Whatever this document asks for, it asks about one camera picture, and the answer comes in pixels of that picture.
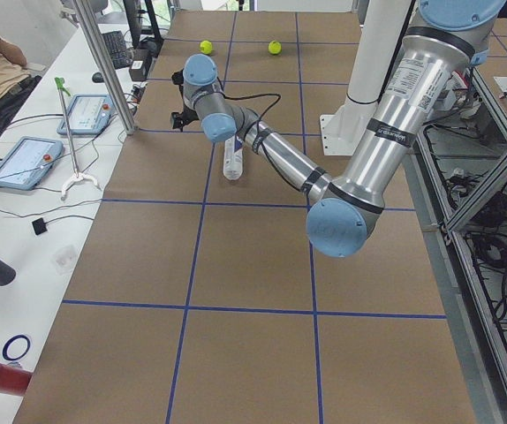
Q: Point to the Wilson tennis ball can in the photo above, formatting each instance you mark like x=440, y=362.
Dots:
x=233, y=159

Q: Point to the clear plastic lid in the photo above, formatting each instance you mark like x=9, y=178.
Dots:
x=65, y=259

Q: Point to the black box with label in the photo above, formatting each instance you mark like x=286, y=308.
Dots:
x=141, y=64

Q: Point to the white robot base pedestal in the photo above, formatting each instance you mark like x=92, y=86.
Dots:
x=382, y=23

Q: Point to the aluminium frame post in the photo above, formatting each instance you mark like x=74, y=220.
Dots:
x=102, y=59

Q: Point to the black computer mouse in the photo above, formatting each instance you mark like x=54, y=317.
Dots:
x=97, y=77

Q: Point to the far blue teach pendant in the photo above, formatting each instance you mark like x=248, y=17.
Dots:
x=88, y=115

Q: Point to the yellow tennis ball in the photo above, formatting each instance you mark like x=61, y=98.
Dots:
x=206, y=47
x=274, y=47

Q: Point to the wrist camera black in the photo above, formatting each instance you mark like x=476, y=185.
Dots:
x=178, y=78

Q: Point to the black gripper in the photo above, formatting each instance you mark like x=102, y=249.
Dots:
x=185, y=116

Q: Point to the small black square pad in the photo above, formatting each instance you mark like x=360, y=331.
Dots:
x=39, y=226

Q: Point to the black keyboard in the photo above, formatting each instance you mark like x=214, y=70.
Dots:
x=115, y=45

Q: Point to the blue teach pendant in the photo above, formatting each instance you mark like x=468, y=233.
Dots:
x=28, y=162
x=88, y=115

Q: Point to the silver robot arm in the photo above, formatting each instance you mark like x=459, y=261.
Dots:
x=443, y=37

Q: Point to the near blue teach pendant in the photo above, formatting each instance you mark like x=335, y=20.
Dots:
x=28, y=162

